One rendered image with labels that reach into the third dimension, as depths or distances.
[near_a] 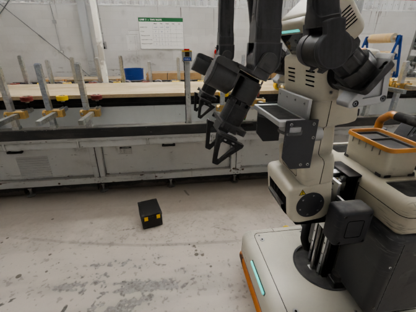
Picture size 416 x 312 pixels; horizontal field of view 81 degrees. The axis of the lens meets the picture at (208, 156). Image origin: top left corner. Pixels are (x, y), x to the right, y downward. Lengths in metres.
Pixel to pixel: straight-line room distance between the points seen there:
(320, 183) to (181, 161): 1.59
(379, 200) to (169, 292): 1.13
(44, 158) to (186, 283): 1.63
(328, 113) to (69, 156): 2.10
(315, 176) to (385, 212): 0.25
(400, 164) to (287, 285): 0.67
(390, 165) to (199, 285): 1.12
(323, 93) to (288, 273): 0.85
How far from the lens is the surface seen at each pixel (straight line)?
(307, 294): 1.26
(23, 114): 2.15
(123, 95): 2.11
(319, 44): 0.60
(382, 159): 1.06
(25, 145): 2.28
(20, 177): 2.72
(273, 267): 1.31
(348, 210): 0.94
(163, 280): 1.62
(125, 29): 9.12
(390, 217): 1.00
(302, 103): 0.82
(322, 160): 0.90
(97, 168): 2.39
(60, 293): 1.75
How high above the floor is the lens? 1.24
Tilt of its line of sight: 24 degrees down
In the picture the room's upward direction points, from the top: straight up
